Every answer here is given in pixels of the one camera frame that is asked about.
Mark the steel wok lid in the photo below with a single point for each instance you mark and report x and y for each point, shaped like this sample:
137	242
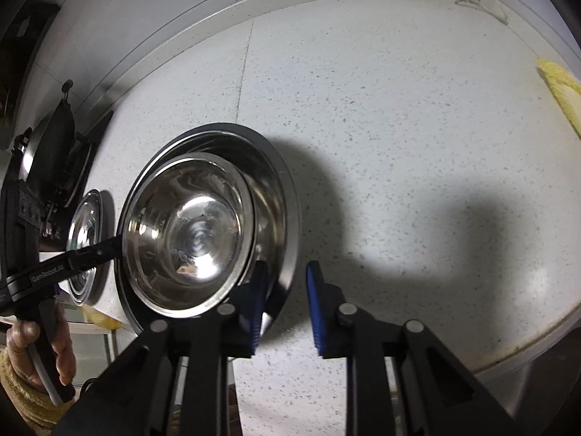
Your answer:
27	159

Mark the person's left forearm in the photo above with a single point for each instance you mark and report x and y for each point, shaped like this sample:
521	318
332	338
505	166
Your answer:
22	399

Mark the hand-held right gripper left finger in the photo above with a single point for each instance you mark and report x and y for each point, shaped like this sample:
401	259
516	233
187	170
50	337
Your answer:
256	309

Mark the black glass gas stove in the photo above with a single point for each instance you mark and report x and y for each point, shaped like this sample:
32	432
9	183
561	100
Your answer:
90	138

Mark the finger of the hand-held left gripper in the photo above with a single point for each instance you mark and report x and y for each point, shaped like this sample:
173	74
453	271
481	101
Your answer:
102	250

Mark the black wok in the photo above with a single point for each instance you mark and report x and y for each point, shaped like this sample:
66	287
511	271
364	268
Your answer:
59	145

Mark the large steel bowl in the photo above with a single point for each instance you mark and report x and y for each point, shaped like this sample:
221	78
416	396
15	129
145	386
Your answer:
272	181

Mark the yellow cloth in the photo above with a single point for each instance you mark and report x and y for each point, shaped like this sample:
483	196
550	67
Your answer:
565	91

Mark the person's left hand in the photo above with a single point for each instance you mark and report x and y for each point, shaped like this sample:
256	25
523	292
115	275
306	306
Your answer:
20	334

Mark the small steel bowl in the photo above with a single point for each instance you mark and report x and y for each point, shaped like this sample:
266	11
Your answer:
195	231

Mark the patterned steel plate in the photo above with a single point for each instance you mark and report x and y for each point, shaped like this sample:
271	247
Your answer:
84	236

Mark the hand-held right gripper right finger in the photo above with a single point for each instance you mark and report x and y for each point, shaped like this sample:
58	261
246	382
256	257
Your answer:
314	309

